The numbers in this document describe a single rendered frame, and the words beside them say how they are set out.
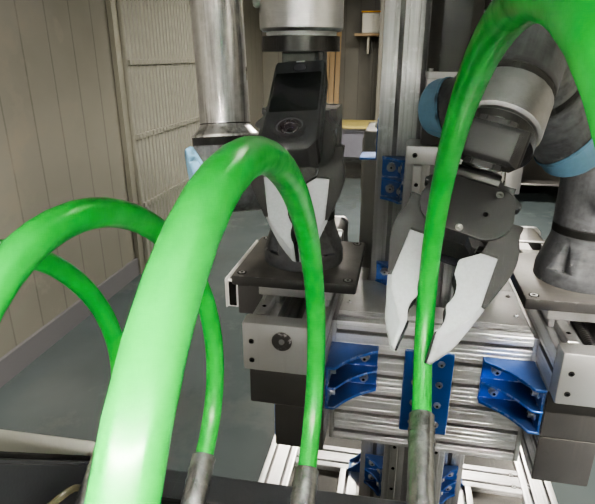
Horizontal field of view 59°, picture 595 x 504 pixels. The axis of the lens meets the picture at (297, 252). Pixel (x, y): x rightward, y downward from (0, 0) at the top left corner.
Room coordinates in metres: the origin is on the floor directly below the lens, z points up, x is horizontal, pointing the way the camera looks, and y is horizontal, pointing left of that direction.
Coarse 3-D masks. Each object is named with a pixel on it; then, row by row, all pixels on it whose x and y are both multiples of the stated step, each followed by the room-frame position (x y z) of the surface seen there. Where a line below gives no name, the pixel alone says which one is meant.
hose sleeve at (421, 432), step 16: (416, 416) 0.30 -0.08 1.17; (432, 416) 0.30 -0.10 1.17; (416, 432) 0.29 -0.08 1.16; (432, 432) 0.29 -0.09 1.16; (416, 448) 0.28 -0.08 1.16; (432, 448) 0.29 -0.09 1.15; (416, 464) 0.28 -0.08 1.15; (432, 464) 0.28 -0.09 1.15; (416, 480) 0.27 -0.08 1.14; (432, 480) 0.27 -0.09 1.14; (416, 496) 0.26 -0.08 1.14; (432, 496) 0.26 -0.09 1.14
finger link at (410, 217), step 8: (408, 200) 0.41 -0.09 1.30; (416, 200) 0.40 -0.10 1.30; (408, 208) 0.40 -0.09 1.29; (416, 208) 0.40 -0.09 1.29; (400, 216) 0.40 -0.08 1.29; (408, 216) 0.40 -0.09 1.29; (416, 216) 0.39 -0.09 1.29; (400, 224) 0.39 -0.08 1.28; (408, 224) 0.39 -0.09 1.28; (416, 224) 0.39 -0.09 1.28; (424, 224) 0.39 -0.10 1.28; (392, 232) 0.39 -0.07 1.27; (400, 232) 0.39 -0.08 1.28; (408, 232) 0.39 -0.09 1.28; (392, 240) 0.38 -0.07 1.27; (400, 240) 0.38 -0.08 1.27; (392, 248) 0.38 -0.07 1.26; (400, 248) 0.38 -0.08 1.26; (392, 256) 0.37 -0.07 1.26; (392, 264) 0.37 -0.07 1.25
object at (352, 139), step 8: (344, 120) 6.55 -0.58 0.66; (352, 120) 6.55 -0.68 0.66; (360, 120) 6.55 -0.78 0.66; (368, 120) 6.55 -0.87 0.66; (376, 120) 6.55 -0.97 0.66; (336, 128) 6.32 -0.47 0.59; (352, 128) 5.98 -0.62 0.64; (360, 128) 5.96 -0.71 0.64; (344, 136) 6.05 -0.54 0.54; (352, 136) 6.04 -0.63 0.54; (360, 136) 6.02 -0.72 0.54; (344, 144) 6.05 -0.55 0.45; (352, 144) 6.04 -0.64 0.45; (360, 144) 6.02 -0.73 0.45; (344, 152) 6.05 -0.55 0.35; (352, 152) 6.04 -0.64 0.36; (360, 152) 6.02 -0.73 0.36
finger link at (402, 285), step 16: (416, 240) 0.38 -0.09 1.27; (400, 256) 0.37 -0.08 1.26; (416, 256) 0.37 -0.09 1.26; (400, 272) 0.36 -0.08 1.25; (416, 272) 0.36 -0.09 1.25; (400, 288) 0.36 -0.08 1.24; (416, 288) 0.35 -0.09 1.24; (400, 304) 0.35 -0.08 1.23; (400, 320) 0.34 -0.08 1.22; (400, 336) 0.34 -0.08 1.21
